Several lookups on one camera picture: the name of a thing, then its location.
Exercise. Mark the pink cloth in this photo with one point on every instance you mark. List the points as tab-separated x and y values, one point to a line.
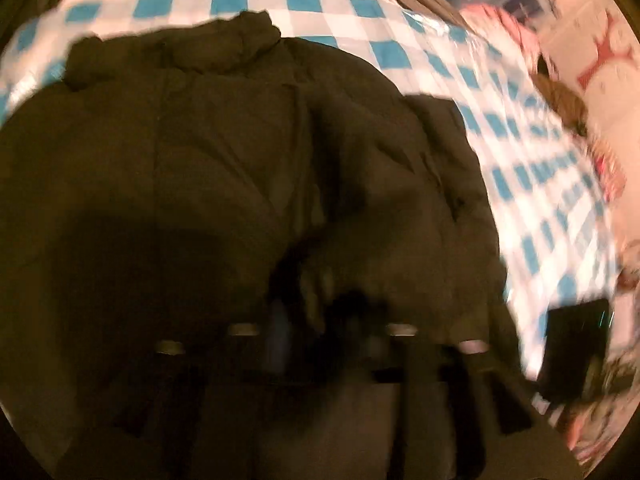
505	30

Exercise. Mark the red patterned cloth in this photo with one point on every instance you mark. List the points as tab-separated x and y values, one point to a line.
611	175

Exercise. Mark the blue white checkered bed cover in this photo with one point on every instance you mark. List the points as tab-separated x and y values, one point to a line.
440	85

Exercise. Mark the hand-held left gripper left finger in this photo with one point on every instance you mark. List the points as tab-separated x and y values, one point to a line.
278	332

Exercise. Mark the red tree wall sticker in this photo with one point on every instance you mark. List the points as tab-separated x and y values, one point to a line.
602	55

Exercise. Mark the dark olive padded jacket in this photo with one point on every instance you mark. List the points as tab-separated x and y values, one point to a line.
225	170

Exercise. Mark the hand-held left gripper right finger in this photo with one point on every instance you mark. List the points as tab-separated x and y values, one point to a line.
369	347

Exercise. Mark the brown plush toy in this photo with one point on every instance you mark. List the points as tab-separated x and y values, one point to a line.
562	102

